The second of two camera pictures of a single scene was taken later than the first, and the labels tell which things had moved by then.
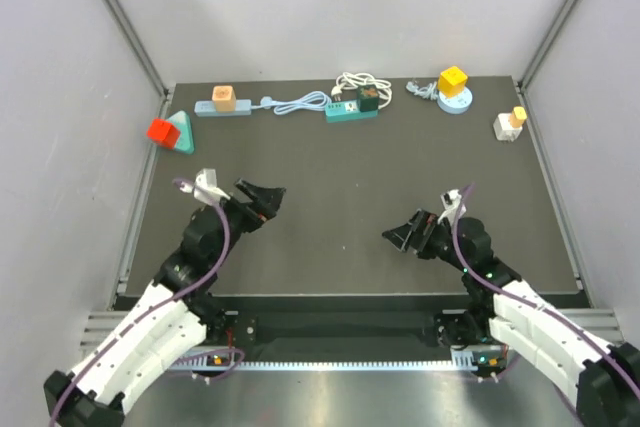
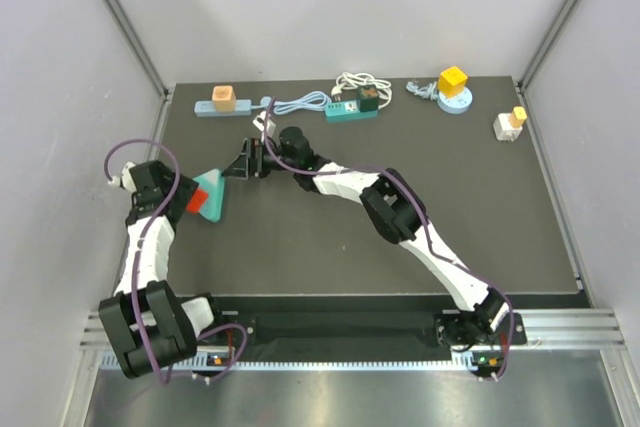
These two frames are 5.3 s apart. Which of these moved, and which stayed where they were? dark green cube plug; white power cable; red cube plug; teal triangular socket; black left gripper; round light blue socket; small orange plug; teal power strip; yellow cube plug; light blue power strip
Moved: teal triangular socket; red cube plug; black left gripper
Stayed: light blue power strip; dark green cube plug; round light blue socket; white power cable; yellow cube plug; teal power strip; small orange plug
